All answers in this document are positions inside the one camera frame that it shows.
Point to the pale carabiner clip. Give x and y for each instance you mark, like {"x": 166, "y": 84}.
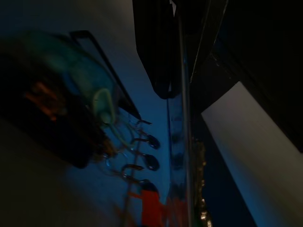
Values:
{"x": 104, "y": 106}

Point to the orange red key tag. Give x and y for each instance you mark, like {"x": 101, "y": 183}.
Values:
{"x": 151, "y": 208}

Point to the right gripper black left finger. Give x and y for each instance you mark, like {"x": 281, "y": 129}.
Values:
{"x": 156, "y": 47}

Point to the black metal key hook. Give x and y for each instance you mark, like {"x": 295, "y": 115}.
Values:
{"x": 151, "y": 142}
{"x": 143, "y": 184}
{"x": 145, "y": 122}
{"x": 151, "y": 163}

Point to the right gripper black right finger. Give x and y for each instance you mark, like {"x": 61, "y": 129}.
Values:
{"x": 187, "y": 47}

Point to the thin black frame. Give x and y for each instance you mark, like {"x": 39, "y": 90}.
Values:
{"x": 113, "y": 82}

